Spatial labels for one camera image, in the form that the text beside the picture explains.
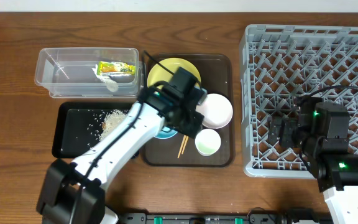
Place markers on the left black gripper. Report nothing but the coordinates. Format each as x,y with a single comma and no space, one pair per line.
188,123

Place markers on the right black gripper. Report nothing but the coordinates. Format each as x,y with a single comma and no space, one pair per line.
289,126

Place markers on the light blue bowl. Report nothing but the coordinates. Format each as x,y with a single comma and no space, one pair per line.
166,133

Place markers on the white green cup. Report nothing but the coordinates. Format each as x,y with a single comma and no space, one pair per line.
207,142

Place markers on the pile of rice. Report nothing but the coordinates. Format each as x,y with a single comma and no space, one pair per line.
112,121

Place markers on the white tissue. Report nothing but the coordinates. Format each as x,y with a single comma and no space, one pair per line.
111,85

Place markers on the green orange snack wrapper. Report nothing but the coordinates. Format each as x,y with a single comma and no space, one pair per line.
115,68

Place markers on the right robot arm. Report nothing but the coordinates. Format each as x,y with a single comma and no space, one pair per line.
320,133

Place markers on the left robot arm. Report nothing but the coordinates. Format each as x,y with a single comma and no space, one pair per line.
75,192

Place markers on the grey dishwasher rack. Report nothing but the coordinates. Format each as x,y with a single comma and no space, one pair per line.
278,63

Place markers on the wooden chopstick left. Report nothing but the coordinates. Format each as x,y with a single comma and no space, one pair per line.
179,153

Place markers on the wooden chopstick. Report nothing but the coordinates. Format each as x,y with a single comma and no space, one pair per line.
183,146
179,153

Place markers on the wooden chopstick right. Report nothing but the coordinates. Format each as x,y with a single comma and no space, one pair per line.
183,146

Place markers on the pink bowl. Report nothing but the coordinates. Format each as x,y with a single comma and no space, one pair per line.
217,111

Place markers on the dark brown serving tray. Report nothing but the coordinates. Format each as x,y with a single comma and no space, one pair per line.
216,77

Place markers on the black plastic tray bin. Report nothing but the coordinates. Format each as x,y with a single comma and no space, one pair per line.
80,125

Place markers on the clear plastic bin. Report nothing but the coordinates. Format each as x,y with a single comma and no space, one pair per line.
67,72

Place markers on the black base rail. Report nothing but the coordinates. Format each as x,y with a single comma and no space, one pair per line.
256,215

